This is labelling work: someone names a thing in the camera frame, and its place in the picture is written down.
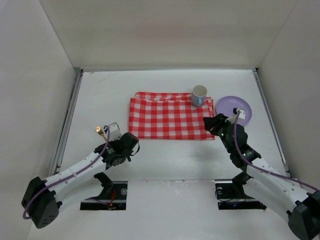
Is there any purple plastic plate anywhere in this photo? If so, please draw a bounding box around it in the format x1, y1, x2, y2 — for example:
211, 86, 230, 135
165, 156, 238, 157
215, 96, 252, 126

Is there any gold fork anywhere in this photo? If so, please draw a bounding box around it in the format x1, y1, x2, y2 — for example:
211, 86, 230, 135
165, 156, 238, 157
95, 126, 107, 141

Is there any blue white mug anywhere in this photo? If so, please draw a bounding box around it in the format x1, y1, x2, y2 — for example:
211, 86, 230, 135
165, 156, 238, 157
191, 85, 208, 107

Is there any red white checkered cloth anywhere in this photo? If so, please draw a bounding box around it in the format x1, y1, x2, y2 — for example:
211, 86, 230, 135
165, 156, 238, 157
128, 91, 215, 140

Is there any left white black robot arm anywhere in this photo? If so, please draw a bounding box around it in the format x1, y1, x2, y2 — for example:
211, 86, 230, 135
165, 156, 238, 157
21, 132, 140, 229

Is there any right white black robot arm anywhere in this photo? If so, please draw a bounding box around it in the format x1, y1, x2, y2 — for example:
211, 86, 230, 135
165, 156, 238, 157
203, 113, 320, 240

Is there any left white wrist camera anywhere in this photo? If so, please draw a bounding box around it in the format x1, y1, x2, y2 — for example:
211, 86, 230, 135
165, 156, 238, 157
108, 122, 123, 142

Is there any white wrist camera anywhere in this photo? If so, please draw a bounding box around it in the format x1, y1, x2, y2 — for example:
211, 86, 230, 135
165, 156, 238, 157
108, 122, 123, 142
232, 108, 246, 120

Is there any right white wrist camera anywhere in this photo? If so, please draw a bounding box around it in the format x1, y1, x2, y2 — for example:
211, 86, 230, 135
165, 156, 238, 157
232, 108, 246, 120

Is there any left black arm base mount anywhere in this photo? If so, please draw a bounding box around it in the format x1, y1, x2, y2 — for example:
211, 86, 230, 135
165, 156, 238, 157
80, 173, 128, 211

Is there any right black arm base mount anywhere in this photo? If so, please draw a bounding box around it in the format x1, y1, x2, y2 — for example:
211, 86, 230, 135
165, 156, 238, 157
214, 172, 267, 210

